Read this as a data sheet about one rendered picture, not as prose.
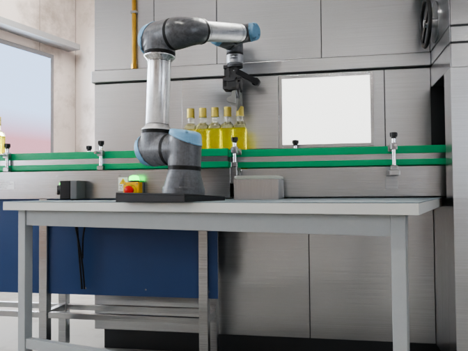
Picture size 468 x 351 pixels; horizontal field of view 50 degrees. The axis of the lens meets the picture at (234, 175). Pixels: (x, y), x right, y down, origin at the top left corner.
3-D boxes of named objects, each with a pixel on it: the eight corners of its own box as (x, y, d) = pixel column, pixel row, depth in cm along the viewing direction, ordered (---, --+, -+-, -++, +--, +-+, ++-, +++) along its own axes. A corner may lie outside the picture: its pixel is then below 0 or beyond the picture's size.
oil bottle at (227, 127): (235, 169, 230) (235, 122, 231) (232, 168, 224) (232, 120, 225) (223, 170, 231) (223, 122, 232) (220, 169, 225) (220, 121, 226)
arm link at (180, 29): (186, 10, 173) (260, 17, 212) (162, 16, 179) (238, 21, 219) (191, 44, 175) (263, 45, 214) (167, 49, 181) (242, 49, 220)
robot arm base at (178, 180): (185, 193, 168) (186, 164, 168) (152, 193, 176) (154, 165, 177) (213, 195, 180) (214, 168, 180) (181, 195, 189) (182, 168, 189)
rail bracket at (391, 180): (397, 189, 210) (396, 134, 211) (402, 189, 193) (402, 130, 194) (385, 189, 211) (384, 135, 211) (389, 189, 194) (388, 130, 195)
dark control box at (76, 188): (86, 199, 224) (86, 180, 224) (76, 200, 216) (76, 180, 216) (68, 200, 225) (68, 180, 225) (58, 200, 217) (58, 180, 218)
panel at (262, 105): (374, 146, 231) (372, 72, 232) (375, 145, 228) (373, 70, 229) (183, 151, 247) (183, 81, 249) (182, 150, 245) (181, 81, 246)
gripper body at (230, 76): (225, 93, 233) (225, 67, 233) (244, 92, 231) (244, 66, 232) (222, 90, 225) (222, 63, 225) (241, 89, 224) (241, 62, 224)
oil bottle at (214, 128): (222, 170, 231) (222, 122, 232) (220, 169, 225) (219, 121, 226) (210, 170, 232) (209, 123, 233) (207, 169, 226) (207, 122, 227)
